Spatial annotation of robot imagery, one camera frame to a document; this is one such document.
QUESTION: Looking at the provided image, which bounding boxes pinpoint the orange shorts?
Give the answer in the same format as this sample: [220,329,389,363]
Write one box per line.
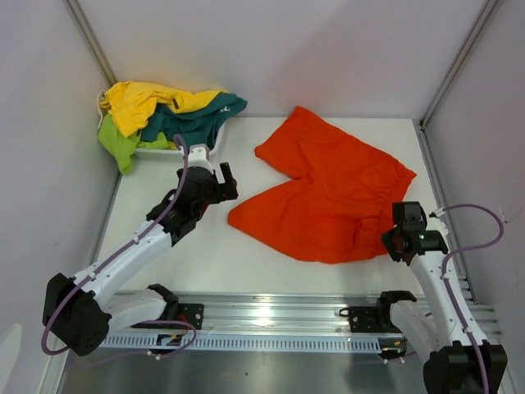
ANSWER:
[227,107,416,264]

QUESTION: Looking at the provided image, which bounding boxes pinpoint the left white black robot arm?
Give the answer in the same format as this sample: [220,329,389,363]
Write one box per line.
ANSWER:
[41,163,238,356]

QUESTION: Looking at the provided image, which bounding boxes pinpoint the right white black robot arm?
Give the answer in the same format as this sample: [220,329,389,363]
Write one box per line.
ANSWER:
[374,202,508,393]

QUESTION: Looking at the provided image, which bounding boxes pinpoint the teal shorts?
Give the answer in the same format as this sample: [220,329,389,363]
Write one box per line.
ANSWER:
[139,92,248,149]

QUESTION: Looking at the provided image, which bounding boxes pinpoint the lime green shorts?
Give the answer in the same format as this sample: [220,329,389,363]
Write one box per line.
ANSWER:
[98,113,175,175]

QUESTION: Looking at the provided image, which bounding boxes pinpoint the yellow shorts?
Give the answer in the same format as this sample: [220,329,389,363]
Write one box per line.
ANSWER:
[98,81,222,138]

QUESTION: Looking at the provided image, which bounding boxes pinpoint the white plastic bin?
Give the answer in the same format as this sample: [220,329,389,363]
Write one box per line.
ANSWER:
[135,123,226,163]

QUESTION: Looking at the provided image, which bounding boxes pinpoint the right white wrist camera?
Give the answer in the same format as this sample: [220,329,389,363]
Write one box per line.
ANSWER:
[427,208,449,236]

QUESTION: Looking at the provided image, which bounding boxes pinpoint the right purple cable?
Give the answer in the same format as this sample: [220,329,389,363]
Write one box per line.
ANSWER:
[381,204,505,394]

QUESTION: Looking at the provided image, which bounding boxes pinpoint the purple cable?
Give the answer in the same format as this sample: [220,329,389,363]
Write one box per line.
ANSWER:
[381,204,505,394]
[41,133,199,362]

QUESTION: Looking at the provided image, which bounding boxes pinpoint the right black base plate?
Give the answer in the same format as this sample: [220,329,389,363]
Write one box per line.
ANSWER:
[338,306,401,334]

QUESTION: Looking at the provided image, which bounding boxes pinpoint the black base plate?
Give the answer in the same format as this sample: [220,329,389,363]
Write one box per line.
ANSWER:
[338,306,401,334]
[132,303,204,330]

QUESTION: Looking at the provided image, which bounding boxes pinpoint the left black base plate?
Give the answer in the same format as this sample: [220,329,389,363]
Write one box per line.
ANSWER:
[132,303,204,330]

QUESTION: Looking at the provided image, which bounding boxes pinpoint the aluminium mounting rail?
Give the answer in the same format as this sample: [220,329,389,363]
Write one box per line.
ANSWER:
[56,291,501,337]

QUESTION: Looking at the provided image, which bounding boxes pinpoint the white slotted cable duct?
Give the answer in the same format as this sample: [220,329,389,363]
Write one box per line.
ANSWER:
[100,332,407,354]

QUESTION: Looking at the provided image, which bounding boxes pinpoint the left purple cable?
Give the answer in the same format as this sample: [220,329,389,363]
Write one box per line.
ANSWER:
[41,133,199,362]

